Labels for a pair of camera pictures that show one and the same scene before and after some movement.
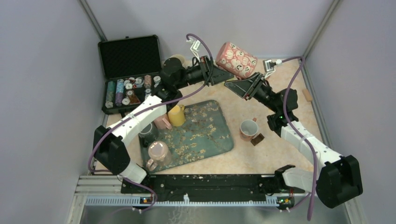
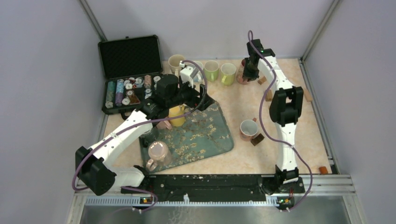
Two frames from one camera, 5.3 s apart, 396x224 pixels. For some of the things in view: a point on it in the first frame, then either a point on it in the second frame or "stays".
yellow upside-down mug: (176, 115) stays
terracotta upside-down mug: (248, 129) stays
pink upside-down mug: (163, 122) stays
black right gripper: (243, 87) to (250, 76)
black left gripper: (206, 70) to (194, 98)
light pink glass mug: (159, 153) stays
